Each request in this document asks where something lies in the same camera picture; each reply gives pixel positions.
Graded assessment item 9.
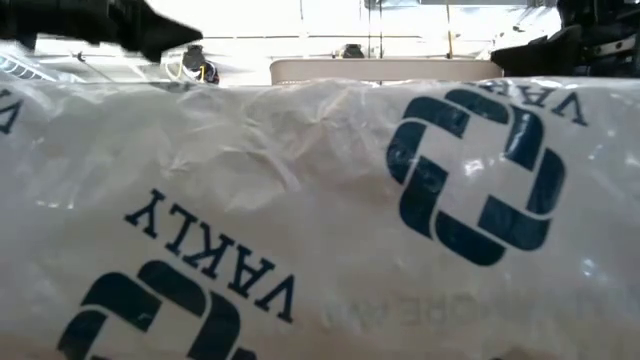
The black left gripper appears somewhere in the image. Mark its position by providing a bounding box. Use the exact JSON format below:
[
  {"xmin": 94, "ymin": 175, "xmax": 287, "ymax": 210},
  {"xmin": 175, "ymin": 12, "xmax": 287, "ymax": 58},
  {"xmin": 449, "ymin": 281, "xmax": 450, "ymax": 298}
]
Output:
[{"xmin": 0, "ymin": 0, "xmax": 204, "ymax": 64}]

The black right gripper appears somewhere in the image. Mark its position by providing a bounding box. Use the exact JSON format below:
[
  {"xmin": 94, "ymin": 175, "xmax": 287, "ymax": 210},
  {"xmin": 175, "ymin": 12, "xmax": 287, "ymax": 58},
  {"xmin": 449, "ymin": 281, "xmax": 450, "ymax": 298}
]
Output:
[{"xmin": 489, "ymin": 0, "xmax": 640, "ymax": 79}]

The white printed gauze package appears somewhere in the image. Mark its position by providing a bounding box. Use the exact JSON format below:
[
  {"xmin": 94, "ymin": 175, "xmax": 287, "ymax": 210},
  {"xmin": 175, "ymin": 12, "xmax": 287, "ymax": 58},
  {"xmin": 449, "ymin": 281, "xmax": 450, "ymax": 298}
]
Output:
[{"xmin": 0, "ymin": 74, "xmax": 640, "ymax": 360}]

